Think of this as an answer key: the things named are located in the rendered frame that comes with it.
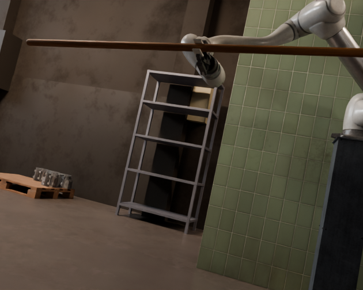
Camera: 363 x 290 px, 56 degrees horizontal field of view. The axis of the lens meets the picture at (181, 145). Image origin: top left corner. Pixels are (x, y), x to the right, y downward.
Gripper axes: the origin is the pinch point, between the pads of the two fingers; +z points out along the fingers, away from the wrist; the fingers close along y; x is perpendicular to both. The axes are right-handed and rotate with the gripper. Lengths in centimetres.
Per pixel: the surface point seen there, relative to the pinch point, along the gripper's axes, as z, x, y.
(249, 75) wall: -123, -7, -29
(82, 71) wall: -312, 263, -83
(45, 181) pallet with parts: -238, 238, 81
